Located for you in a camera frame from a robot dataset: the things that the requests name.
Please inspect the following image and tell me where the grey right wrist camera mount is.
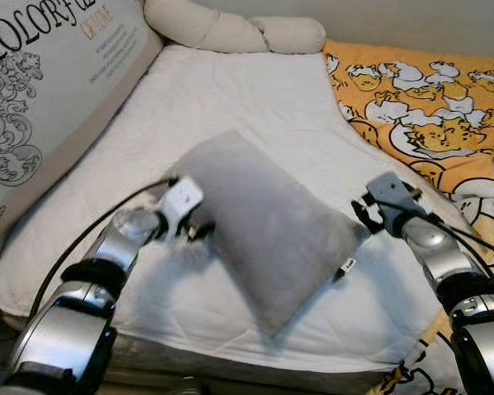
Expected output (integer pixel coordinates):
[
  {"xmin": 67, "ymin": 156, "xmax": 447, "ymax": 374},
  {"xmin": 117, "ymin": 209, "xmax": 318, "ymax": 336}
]
[{"xmin": 365, "ymin": 170, "xmax": 422, "ymax": 216}]

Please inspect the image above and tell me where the yellow cartoon print blanket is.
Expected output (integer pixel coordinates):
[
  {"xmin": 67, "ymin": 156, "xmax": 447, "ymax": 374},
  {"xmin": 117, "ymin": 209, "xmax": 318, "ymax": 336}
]
[{"xmin": 322, "ymin": 39, "xmax": 494, "ymax": 395}]

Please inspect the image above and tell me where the white bed mattress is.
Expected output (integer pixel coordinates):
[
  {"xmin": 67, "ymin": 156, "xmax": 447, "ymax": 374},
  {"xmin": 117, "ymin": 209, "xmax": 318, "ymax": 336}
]
[{"xmin": 0, "ymin": 325, "xmax": 412, "ymax": 394}]

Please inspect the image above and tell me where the grey printed headboard cushion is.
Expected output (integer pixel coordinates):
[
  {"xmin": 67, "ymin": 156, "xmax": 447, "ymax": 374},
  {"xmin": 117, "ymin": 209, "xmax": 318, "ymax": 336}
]
[{"xmin": 0, "ymin": 0, "xmax": 164, "ymax": 277}]

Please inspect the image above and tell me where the grey plush pillow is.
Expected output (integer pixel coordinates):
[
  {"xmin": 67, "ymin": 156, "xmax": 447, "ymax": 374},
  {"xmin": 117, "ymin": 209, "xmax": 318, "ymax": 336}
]
[{"xmin": 165, "ymin": 129, "xmax": 371, "ymax": 340}]

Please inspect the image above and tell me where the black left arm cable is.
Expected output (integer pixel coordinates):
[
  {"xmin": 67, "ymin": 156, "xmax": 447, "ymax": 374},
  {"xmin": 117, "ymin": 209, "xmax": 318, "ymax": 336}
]
[{"xmin": 26, "ymin": 176, "xmax": 179, "ymax": 323}]

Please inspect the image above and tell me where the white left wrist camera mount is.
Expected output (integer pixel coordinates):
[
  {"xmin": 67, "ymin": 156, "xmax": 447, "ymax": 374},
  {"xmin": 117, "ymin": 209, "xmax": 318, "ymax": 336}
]
[{"xmin": 152, "ymin": 174, "xmax": 206, "ymax": 239}]

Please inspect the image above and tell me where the beige knotted long pillow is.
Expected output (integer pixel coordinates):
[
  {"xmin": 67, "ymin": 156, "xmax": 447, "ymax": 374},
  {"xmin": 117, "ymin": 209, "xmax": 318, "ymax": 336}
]
[{"xmin": 144, "ymin": 0, "xmax": 327, "ymax": 56}]

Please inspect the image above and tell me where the white quilted mattress pad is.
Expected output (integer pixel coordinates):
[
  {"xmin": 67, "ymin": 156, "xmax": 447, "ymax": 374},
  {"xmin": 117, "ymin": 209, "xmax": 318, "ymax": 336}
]
[{"xmin": 0, "ymin": 44, "xmax": 482, "ymax": 375}]

